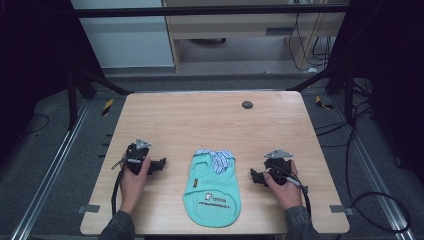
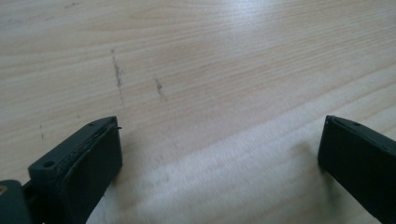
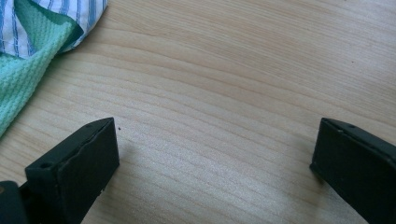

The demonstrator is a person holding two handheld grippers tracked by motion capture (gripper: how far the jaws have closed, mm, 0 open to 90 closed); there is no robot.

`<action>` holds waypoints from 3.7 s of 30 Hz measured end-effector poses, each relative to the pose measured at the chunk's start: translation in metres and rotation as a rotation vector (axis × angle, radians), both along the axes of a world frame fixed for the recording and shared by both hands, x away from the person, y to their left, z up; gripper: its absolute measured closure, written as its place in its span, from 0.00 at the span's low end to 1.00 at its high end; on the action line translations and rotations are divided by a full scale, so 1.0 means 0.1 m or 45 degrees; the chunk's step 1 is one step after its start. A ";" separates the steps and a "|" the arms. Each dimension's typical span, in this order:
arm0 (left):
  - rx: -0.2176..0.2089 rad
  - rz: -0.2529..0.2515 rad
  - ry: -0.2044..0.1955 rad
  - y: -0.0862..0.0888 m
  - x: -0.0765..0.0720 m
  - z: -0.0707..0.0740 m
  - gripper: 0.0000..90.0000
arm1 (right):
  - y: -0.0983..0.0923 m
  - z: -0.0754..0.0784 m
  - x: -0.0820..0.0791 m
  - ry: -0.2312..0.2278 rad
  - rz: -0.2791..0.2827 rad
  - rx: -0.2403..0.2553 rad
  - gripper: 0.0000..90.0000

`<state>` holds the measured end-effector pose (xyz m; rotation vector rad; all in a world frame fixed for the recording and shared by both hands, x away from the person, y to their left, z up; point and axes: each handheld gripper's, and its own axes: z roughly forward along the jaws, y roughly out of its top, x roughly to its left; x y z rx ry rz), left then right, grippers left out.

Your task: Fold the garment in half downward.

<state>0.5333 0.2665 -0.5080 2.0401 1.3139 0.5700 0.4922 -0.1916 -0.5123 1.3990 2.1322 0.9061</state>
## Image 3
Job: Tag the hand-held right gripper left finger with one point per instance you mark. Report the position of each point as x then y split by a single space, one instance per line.
77 174

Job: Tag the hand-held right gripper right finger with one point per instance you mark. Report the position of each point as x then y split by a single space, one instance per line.
358 168

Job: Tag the green waffle-weave cloth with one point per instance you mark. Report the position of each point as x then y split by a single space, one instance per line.
21 71

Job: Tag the blue white striped cloth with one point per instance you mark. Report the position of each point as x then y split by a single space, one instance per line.
18 34

